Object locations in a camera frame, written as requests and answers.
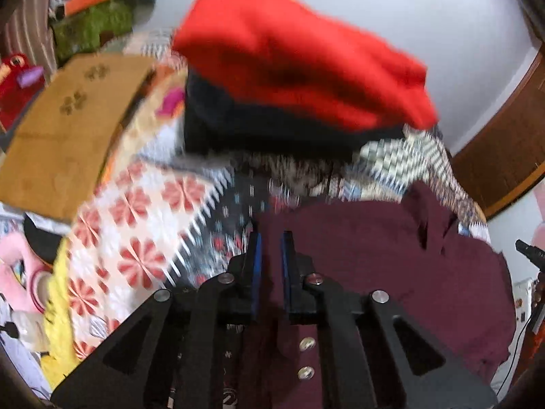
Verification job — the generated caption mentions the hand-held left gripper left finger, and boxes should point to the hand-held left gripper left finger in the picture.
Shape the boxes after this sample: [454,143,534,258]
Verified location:
[51,232,262,409]

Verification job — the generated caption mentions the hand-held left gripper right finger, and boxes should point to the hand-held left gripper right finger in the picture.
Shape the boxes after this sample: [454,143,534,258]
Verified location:
[281,231,499,409]

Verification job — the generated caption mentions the maroon button shirt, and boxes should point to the maroon button shirt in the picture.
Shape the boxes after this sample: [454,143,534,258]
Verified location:
[249,181,518,409]

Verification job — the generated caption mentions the patchwork bedspread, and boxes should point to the patchwork bedspread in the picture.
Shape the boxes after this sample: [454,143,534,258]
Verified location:
[43,30,488,363]

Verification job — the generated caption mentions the folded black garment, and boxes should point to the folded black garment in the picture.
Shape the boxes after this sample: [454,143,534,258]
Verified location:
[183,68,405,158]

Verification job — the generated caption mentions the folded red garment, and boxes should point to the folded red garment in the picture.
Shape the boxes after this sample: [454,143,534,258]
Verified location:
[171,0,439,131]

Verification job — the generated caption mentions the yellow cloth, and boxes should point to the yellow cloth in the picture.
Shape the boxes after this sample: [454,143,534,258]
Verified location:
[40,239,81,388]

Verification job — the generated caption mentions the pink plush pillow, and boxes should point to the pink plush pillow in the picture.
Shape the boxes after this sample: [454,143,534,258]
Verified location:
[0,230,56,320]

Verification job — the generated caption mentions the white suitcase with stickers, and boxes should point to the white suitcase with stickers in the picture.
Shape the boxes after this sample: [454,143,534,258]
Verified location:
[513,279,537,324]

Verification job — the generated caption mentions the dark metal stand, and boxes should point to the dark metal stand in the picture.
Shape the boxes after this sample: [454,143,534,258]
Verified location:
[509,239,545,388]

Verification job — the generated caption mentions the wooden door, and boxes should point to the wooden door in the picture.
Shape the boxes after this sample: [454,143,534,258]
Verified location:
[451,47,545,222]

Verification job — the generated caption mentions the green patterned cloth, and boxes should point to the green patterned cloth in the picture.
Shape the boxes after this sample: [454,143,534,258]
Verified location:
[49,2,135,62]

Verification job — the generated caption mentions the red plush toy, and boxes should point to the red plush toy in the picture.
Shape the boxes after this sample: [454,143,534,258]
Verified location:
[0,53,45,133]

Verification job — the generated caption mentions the striped red curtain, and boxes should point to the striped red curtain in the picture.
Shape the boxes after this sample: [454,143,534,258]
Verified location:
[0,0,58,73]

